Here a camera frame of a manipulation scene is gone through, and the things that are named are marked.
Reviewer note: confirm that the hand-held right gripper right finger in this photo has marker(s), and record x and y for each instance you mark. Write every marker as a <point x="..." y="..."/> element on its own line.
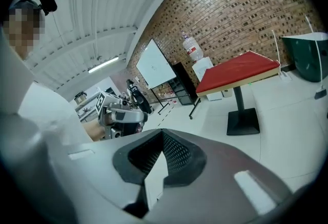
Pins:
<point x="217" y="166"/>

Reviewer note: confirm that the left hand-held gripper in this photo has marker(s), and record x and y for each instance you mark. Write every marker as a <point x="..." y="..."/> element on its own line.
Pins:
<point x="128" y="118"/>

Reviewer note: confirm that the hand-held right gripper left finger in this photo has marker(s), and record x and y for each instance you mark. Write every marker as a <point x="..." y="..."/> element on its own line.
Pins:
<point x="102" y="161"/>

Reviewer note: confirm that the red cloth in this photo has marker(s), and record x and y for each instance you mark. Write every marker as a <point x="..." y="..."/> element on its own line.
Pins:
<point x="235" y="69"/>

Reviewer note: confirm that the person's left forearm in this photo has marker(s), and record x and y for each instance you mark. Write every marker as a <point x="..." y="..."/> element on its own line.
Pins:
<point x="93" y="130"/>

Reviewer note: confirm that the person's left hand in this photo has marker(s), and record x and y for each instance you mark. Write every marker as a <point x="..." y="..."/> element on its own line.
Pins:
<point x="110" y="119"/>

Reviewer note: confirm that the black shelf cabinet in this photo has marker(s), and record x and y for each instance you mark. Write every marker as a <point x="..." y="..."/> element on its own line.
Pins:
<point x="183" y="84"/>

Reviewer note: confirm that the whiteboard with black stand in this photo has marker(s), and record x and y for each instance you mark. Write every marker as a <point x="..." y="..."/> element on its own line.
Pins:
<point x="153" y="64"/>

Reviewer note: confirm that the metal shelf rack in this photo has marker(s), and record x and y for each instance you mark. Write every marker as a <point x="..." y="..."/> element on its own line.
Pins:
<point x="84" y="109"/>

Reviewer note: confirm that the long ceiling light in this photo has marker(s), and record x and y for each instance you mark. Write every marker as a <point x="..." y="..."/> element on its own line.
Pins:
<point x="103" y="64"/>

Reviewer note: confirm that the small white bin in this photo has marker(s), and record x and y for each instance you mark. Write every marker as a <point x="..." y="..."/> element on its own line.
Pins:
<point x="226" y="93"/>

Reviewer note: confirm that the ceiling dome fixture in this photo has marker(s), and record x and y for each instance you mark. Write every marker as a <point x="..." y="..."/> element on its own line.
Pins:
<point x="98" y="58"/>

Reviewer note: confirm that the white water dispenser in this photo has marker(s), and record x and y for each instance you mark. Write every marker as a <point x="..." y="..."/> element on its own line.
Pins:
<point x="205" y="69"/>

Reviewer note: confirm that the large clear water bottle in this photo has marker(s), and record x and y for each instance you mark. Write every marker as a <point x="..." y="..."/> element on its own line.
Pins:
<point x="192" y="50"/>

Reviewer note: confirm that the white flat mop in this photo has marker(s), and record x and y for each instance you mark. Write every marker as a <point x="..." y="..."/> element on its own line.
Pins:
<point x="278" y="51"/>

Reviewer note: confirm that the dark green barrel white top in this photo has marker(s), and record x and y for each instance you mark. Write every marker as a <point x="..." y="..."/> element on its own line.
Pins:
<point x="302" y="59"/>

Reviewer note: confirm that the person's head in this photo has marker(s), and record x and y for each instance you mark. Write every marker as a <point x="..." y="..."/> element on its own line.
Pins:
<point x="23" y="30"/>

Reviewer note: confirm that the black head-mounted camera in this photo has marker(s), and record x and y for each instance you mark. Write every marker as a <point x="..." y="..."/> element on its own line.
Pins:
<point x="48" y="2"/>

